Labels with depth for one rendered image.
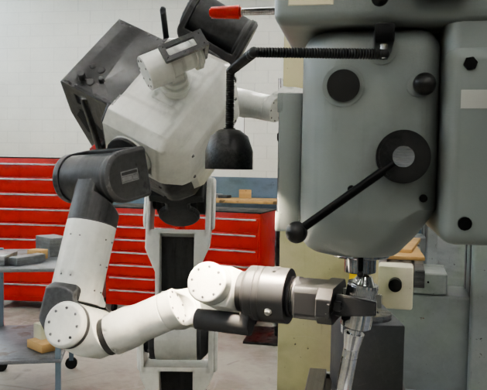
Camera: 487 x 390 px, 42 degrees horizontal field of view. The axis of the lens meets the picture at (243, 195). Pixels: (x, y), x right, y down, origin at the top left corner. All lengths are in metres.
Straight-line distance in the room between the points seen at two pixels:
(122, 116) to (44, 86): 10.11
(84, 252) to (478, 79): 0.69
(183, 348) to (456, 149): 0.94
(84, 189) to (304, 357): 1.83
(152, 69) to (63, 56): 10.09
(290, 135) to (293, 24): 0.17
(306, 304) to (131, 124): 0.50
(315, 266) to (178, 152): 1.60
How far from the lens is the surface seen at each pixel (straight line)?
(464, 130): 0.86
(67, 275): 1.14
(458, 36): 0.89
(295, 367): 2.84
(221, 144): 0.92
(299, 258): 2.73
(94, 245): 1.14
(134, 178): 1.18
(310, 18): 0.88
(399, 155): 0.84
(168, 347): 1.59
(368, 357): 1.37
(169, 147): 1.20
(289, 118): 0.96
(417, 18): 0.88
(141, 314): 1.07
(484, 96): 0.87
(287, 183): 0.96
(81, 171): 1.19
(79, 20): 11.23
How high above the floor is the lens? 1.44
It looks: 3 degrees down
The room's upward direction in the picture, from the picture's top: 1 degrees clockwise
